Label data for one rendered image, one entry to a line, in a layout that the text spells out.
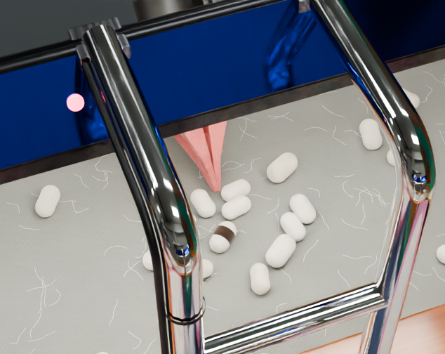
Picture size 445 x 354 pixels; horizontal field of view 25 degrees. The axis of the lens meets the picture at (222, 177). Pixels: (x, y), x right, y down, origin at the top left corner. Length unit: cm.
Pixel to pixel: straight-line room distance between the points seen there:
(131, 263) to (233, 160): 16
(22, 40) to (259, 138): 125
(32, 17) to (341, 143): 134
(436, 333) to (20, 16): 157
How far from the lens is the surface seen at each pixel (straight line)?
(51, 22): 231
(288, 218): 100
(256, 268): 97
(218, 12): 68
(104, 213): 103
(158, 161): 58
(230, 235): 99
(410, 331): 94
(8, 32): 230
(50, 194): 103
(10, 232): 104
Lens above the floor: 158
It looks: 52 degrees down
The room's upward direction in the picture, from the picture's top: straight up
